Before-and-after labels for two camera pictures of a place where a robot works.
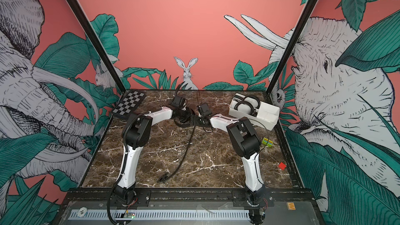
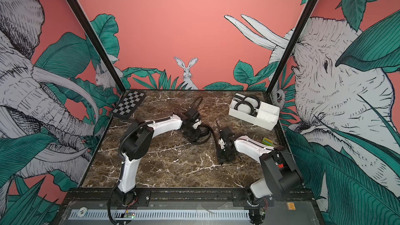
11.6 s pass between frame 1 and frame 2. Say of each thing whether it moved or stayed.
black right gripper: moved
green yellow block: stayed
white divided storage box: stayed
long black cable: moved
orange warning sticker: stayed
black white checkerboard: stayed
